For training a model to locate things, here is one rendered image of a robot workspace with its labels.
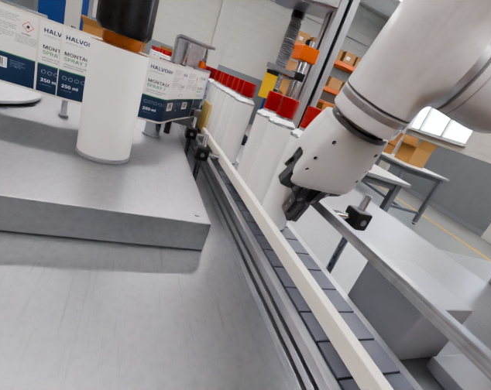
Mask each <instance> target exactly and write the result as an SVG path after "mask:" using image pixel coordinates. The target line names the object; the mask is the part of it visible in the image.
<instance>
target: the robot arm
mask: <svg viewBox="0 0 491 390"><path fill-rule="evenodd" d="M429 107H430V108H433V109H435V110H437V111H439V112H440V113H442V114H443V115H445V116H446V117H448V118H450V119H451V120H452V121H455V122H456V123H458V124H460V125H461V126H463V127H465V128H467V129H469V130H471V131H473V132H478V133H483V134H491V0H402V1H401V3H400V4H399V5H398V6H397V8H396V10H395V11H394V13H393V14H392V15H391V17H390V19H389V20H388V22H387V23H386V25H385V26H384V27H383V29H382V30H381V32H380V33H379V35H378V36H377V37H376V39H375V40H374V42H373V44H372V45H371V47H370V48H369V49H368V51H367V52H366V54H365V56H364V57H363V58H362V59H361V61H360V62H359V64H358V66H357V67H356V68H355V70H354V71H353V73H352V74H351V76H350V77H349V79H348V80H347V81H346V83H345V85H344V86H343V88H342V89H341V90H340V91H339V93H338V95H337V96H336V98H335V106H334V107H333V108H330V107H326V109H324V110H323V111H322V112H321V113H320V114H319V115H318V116H317V117H316V118H315V119H314V120H313V121H312V122H311V123H310V124H309V126H307V127H306V128H305V130H304V131H303V132H302V134H301V135H300V136H299V138H298V139H297V141H296V142H295V143H294V144H293V145H292V147H291V148H290V150H289V151H288V153H287V154H286V155H285V157H284V159H283V163H284V164H285V165H286V166H287V168H286V169H285V170H283V171H282V172H281V173H280V174H279V176H278V178H279V181H280V183H281V184H282V185H284V186H286V187H288V188H291V189H292V193H291V194H290V195H289V197H288V198H287V199H286V200H285V202H284V203H283V206H282V208H283V212H284V214H285V217H286V219H287V221H294V222H297V221H298V219H299V218H300V217H301V216H302V215H303V213H304V212H305V211H306V210H307V209H308V208H309V206H310V205H315V204H316V203H317V202H319V201H320V200H321V199H323V198H326V197H339V196H341V195H344V194H347V193H348V192H349V191H351V190H352V189H353V188H354V187H355V186H356V185H357V184H358V183H359V182H360V181H361V179H362V178H363V177H364V176H365V175H366V174H367V173H368V172H369V170H370V169H371V168H372V166H373V165H374V164H375V162H376V160H377V159H378V158H379V157H380V155H381V154H382V152H383V150H384V149H385V148H386V146H387V144H388V140H390V141H392V140H394V139H395V138H396V137H397V136H398V135H399V134H400V133H401V132H402V131H403V130H404V129H405V128H406V127H407V126H408V125H409V124H410V123H411V121H412V120H413V119H414V118H415V117H416V116H417V115H418V114H419V113H420V112H421V111H422V110H423V109H424V108H429Z"/></svg>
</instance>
